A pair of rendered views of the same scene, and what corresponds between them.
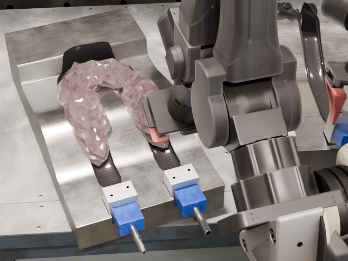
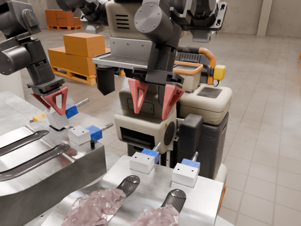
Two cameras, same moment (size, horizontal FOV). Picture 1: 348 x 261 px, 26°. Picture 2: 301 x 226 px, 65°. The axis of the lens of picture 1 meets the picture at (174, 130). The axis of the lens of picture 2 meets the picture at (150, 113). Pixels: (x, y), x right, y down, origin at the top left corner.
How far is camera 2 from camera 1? 1.35 m
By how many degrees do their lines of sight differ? 100
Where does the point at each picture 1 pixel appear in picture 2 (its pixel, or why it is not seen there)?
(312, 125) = (54, 136)
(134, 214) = (186, 162)
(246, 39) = not seen: outside the picture
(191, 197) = (149, 152)
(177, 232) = not seen: hidden behind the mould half
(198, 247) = not seen: hidden behind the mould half
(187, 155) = (115, 179)
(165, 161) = (129, 187)
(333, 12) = (21, 58)
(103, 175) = (176, 205)
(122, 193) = (184, 167)
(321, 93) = (10, 149)
